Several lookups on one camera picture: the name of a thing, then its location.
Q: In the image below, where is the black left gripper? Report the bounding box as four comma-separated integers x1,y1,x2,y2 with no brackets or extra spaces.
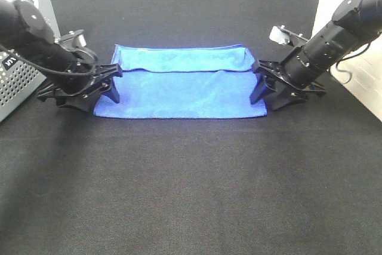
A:
36,48,122,112

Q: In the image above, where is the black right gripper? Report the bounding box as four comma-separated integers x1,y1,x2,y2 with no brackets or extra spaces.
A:
249,53,326,110

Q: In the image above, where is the blue microfiber towel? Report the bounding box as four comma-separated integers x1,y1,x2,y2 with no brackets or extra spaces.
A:
93,44,267,119

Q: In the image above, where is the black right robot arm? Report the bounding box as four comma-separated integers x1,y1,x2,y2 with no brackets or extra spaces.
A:
249,0,381,111

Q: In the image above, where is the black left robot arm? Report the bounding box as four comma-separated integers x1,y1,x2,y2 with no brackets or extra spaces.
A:
1,0,122,112

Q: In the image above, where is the grey perforated laundry basket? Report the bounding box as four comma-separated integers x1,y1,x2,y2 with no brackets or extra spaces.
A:
0,0,62,124

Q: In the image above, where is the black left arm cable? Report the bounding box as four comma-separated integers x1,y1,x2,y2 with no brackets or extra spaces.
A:
0,42,101,76

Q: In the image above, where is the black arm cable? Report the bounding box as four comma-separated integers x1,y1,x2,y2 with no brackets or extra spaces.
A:
0,42,101,76
329,0,382,85

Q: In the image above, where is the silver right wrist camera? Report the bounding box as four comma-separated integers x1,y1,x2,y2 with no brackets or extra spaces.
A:
269,25,309,47

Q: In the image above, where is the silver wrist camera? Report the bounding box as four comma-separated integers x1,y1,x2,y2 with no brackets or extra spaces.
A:
269,25,309,47
55,29,87,48

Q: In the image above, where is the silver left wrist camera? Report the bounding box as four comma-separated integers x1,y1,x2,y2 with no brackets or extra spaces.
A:
55,29,87,48

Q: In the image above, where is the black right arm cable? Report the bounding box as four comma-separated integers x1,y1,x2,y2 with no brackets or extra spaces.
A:
329,0,382,85

